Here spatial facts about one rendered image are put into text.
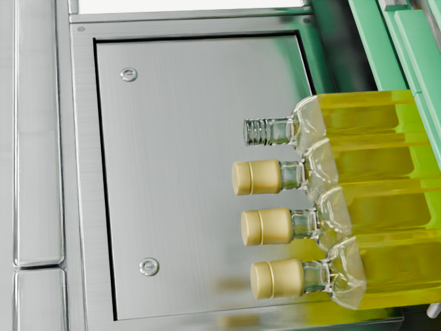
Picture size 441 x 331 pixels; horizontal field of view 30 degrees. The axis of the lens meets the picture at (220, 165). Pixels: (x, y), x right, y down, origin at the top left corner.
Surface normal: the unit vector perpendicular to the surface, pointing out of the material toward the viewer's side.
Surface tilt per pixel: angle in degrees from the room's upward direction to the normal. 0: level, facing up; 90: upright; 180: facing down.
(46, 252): 90
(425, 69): 90
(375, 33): 90
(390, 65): 90
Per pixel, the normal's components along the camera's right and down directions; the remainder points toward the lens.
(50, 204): 0.09, -0.59
